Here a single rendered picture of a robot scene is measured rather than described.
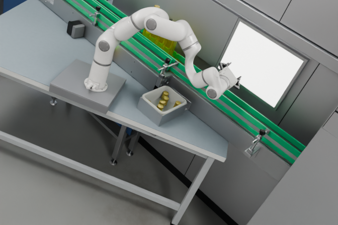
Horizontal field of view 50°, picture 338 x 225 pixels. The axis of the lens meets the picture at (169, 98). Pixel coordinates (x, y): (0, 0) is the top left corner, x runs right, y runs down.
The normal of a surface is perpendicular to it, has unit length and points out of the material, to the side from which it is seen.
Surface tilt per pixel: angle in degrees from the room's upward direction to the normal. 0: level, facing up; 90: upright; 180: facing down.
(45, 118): 0
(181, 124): 0
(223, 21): 90
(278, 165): 90
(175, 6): 90
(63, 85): 3
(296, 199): 90
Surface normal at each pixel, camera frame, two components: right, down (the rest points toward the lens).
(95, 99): 0.33, -0.79
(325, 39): -0.62, 0.29
